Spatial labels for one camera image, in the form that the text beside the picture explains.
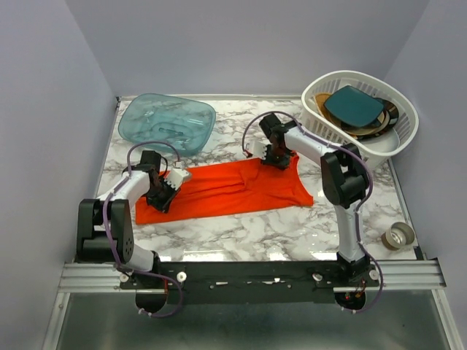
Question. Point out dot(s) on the clear blue plastic tub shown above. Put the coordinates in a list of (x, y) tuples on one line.
[(183, 123)]

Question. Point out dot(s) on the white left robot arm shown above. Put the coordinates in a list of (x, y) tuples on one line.
[(104, 225)]

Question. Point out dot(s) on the dark round plate stack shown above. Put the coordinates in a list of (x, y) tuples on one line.
[(383, 124)]

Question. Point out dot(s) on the aluminium extrusion rail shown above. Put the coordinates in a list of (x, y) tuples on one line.
[(398, 275)]

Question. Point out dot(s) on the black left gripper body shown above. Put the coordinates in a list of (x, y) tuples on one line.
[(160, 196)]

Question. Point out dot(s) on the teal square plate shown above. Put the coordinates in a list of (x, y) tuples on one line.
[(353, 107)]

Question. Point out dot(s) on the beige tape roll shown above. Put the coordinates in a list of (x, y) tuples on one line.
[(397, 236)]

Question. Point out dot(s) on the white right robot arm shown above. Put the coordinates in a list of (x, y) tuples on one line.
[(345, 177)]

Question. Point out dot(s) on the orange t shirt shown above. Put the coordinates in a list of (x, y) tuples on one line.
[(231, 188)]

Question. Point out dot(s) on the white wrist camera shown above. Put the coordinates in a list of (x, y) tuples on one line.
[(258, 149), (177, 177)]

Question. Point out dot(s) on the white plastic laundry basket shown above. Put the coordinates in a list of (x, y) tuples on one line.
[(374, 151)]

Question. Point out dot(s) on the tan wooden plate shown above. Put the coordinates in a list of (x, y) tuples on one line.
[(320, 99)]

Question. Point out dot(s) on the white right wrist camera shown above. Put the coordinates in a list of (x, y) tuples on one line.
[(258, 149)]

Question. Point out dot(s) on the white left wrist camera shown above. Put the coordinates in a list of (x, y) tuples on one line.
[(177, 177)]

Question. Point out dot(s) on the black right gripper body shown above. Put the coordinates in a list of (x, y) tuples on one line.
[(277, 157)]

